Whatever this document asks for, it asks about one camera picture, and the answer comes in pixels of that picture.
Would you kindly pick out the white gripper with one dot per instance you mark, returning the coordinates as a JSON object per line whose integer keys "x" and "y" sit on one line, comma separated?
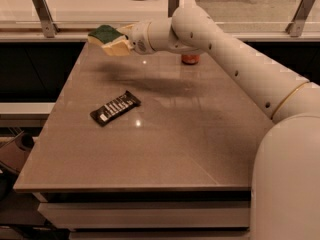
{"x": 139, "y": 37}

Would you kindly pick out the green and yellow sponge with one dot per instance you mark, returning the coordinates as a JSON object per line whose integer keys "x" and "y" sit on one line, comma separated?
{"x": 104, "y": 34}

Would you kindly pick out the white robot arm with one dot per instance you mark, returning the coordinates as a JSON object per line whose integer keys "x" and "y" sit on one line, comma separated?
{"x": 285, "y": 190}

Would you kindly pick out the red cola can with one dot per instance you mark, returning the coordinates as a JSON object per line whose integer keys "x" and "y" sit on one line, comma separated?
{"x": 190, "y": 59}

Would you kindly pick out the black candy bar wrapper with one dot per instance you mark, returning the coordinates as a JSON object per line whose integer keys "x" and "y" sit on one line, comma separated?
{"x": 115, "y": 108}

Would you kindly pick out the glass barrier panel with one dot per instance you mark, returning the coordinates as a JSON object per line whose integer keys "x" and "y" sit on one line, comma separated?
{"x": 238, "y": 16}

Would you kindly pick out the dark chair at left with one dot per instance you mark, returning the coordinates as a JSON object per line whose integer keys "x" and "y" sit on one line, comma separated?
{"x": 13, "y": 155}

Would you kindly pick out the grey drawer front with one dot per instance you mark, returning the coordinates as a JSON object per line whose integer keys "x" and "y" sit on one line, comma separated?
{"x": 147, "y": 215}

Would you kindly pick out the middle metal rail bracket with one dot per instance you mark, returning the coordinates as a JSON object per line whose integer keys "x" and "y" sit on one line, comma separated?
{"x": 172, "y": 6}

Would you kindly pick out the metal rail bracket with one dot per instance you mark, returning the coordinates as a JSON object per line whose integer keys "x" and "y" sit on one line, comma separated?
{"x": 296, "y": 26}
{"x": 172, "y": 6}
{"x": 48, "y": 27}

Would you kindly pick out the left metal rail bracket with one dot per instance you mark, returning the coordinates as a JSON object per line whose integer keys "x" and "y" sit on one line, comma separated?
{"x": 48, "y": 27}

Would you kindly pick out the right metal rail bracket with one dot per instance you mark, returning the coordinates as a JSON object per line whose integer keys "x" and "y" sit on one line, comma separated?
{"x": 296, "y": 26}

